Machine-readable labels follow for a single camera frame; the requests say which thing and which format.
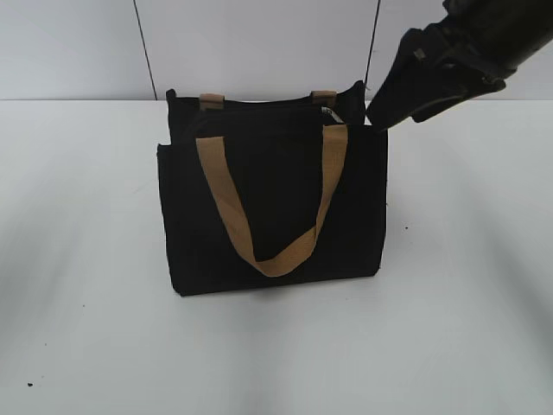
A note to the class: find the black tote bag tan handles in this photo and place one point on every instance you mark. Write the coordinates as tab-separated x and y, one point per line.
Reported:
260	195

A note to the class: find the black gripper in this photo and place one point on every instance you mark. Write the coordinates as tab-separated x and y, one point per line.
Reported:
443	48

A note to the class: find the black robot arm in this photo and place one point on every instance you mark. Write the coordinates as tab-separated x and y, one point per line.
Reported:
509	32

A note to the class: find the silver zipper pull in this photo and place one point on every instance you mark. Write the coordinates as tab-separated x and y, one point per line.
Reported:
330	113

